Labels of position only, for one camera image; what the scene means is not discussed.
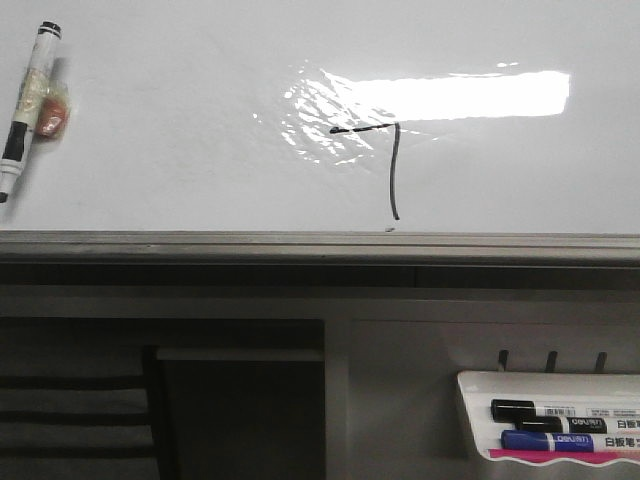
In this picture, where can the white marker tray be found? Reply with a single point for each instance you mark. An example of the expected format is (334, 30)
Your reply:
(580, 391)

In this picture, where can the black capped marker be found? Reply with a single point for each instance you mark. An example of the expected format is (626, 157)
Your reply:
(508, 410)
(584, 425)

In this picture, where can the black capped marker top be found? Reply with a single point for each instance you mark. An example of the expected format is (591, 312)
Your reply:
(508, 410)

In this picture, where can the grey aluminium whiteboard frame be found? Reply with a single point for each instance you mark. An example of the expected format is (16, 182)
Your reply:
(313, 259)

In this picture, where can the dark cabinet panel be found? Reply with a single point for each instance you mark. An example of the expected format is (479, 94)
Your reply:
(250, 415)

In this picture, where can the blue capped marker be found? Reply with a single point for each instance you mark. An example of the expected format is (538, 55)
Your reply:
(569, 442)

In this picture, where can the taped black whiteboard marker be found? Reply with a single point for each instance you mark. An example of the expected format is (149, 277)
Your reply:
(42, 107)

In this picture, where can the black capped marker middle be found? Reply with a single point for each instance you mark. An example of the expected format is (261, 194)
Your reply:
(584, 425)

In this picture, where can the white whiteboard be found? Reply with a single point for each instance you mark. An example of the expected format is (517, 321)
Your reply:
(396, 116)

